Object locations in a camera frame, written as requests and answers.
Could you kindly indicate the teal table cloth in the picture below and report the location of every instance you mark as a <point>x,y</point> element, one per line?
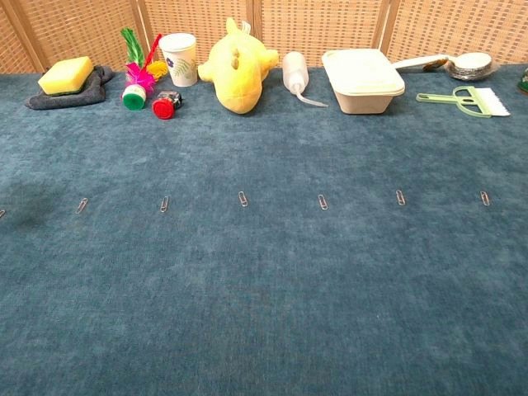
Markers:
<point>264,288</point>

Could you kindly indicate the yellow plush toy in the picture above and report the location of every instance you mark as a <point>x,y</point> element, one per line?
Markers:
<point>239,78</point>

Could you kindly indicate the clear squeeze wash bottle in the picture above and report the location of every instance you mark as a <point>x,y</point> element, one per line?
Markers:
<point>294,70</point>

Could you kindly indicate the red emergency stop button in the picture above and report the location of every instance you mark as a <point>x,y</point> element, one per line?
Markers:
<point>164,109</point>

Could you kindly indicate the beige lidded lunch box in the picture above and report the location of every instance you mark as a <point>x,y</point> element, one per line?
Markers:
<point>363,82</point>

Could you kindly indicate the floral paper cup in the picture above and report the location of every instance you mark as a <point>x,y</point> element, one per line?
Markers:
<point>180,62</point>

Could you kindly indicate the colourful feather shuttlecock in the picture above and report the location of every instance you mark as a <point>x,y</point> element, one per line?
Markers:
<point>134,98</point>

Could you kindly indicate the woven rattan folding screen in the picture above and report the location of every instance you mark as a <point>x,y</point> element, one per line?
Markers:
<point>313,29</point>

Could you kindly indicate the grey folded cloth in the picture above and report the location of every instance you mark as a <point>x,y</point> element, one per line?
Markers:
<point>92,92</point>

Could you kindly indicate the white plastic ladle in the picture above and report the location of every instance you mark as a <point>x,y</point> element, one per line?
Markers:
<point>416,62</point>

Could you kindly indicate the yellow sponge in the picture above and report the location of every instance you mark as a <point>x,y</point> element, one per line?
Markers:
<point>66,76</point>

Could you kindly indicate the clear glass dish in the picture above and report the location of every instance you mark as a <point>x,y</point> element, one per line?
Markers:
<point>470,72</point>

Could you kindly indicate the green tea bottle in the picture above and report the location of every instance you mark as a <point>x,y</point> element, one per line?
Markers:
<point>524,80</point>

